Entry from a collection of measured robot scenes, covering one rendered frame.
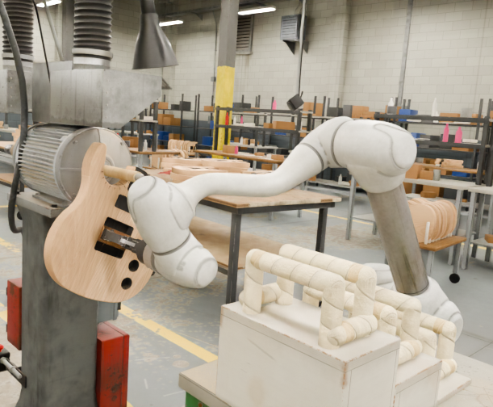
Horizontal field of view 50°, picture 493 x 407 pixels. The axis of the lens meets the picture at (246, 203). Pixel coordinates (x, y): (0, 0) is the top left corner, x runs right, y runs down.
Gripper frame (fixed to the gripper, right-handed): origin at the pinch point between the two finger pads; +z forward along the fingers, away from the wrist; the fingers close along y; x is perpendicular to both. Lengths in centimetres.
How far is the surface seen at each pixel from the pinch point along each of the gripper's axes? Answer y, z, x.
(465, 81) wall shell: 937, 393, 607
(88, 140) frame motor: -11.5, 16.0, 24.3
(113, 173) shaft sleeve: -5.8, 5.1, 17.4
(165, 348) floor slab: 144, 122, -51
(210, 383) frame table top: -8, -61, -19
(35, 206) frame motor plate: -9.6, 35.1, 0.6
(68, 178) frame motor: -12.5, 16.4, 11.6
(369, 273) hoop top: -13, -89, 8
